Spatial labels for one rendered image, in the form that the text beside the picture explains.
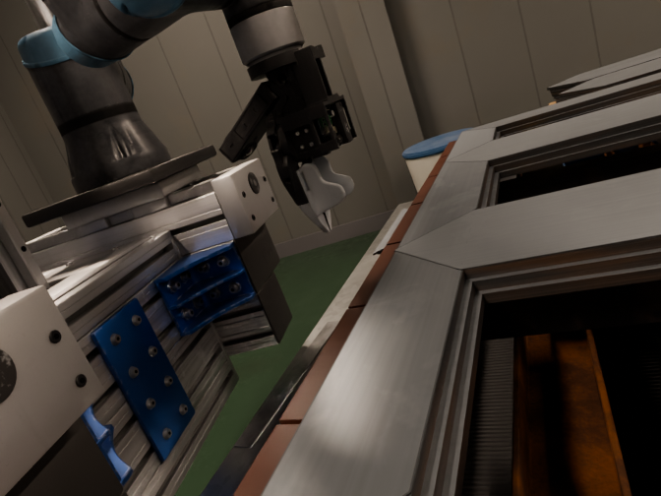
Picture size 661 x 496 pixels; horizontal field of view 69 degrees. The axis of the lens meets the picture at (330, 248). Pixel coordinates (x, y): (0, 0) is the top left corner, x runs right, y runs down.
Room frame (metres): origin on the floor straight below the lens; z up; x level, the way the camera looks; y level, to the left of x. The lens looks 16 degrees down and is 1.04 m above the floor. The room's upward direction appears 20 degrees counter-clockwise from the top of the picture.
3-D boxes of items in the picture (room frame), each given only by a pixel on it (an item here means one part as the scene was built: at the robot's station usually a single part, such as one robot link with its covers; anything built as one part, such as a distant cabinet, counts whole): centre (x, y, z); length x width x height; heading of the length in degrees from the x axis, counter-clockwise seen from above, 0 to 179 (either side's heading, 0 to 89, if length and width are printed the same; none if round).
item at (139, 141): (0.79, 0.26, 1.09); 0.15 x 0.15 x 0.10
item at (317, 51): (0.58, -0.02, 1.04); 0.09 x 0.08 x 0.12; 63
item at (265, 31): (0.59, -0.02, 1.12); 0.08 x 0.08 x 0.05
